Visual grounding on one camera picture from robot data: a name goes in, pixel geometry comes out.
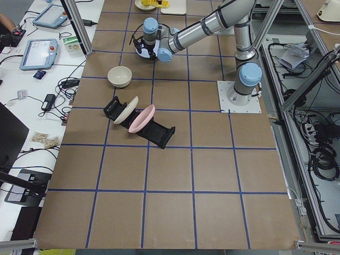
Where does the far blue teach pendant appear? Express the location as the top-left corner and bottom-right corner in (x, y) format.
(32, 4), (67, 29)

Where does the cream plate in rack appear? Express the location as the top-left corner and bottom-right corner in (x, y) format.
(114, 96), (139, 124)

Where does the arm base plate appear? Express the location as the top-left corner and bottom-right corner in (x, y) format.
(217, 81), (262, 114)

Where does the green white carton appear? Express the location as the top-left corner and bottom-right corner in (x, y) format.
(63, 36), (81, 53)

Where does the near blue teach pendant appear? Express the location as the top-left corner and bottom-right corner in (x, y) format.
(20, 38), (58, 71)

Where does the aluminium frame post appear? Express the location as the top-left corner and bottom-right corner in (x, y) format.
(60, 0), (93, 56)

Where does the blue plate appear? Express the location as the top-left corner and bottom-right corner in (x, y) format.
(135, 40), (160, 60)

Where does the black plate rack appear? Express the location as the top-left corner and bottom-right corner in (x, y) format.
(104, 96), (175, 149)

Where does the white plate under lemon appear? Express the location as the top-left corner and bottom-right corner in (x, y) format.
(134, 0), (156, 11)

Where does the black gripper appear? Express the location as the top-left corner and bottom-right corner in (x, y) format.
(131, 36), (156, 60)

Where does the white rectangular tray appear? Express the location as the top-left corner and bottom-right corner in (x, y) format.
(160, 0), (187, 15)

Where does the blue teach pendant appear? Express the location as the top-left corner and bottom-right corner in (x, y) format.
(32, 4), (67, 29)
(20, 38), (58, 71)

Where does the black power adapter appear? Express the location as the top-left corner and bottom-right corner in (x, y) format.
(41, 94), (56, 112)

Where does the pink plate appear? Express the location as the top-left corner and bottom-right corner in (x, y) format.
(128, 104), (155, 133)

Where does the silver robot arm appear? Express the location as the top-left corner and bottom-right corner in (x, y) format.
(130, 1), (262, 106)

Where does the white bowl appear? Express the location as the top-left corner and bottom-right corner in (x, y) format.
(107, 66), (132, 88)

